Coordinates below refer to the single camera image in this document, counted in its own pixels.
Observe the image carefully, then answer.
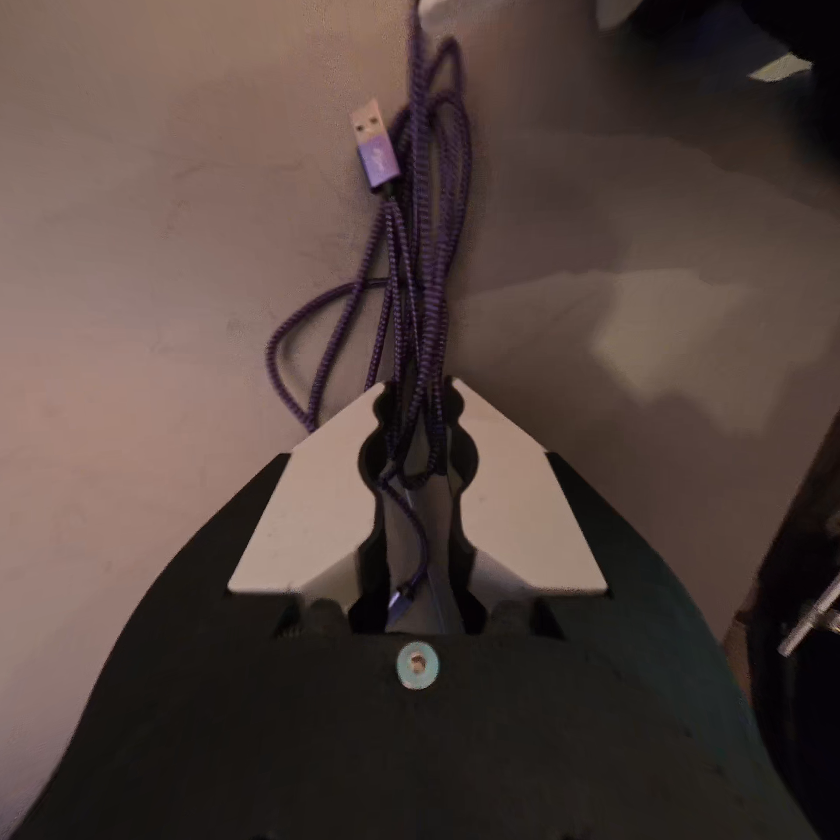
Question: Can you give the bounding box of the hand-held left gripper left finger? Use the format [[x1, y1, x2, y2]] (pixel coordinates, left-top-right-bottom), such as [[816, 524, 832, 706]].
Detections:
[[227, 382, 395, 635]]

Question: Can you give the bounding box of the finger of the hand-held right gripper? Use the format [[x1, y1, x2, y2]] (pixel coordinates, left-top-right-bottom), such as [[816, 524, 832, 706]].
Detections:
[[418, 0, 463, 32]]

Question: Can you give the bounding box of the purple braided usb cable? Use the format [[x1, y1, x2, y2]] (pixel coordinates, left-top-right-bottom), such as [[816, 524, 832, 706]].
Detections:
[[266, 0, 475, 634]]

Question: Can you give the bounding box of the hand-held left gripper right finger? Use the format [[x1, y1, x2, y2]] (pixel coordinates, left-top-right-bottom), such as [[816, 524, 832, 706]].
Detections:
[[445, 377, 608, 635]]

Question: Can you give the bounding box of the silver metal bracket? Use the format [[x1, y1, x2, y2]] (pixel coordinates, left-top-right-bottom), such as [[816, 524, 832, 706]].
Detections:
[[776, 570, 840, 658]]

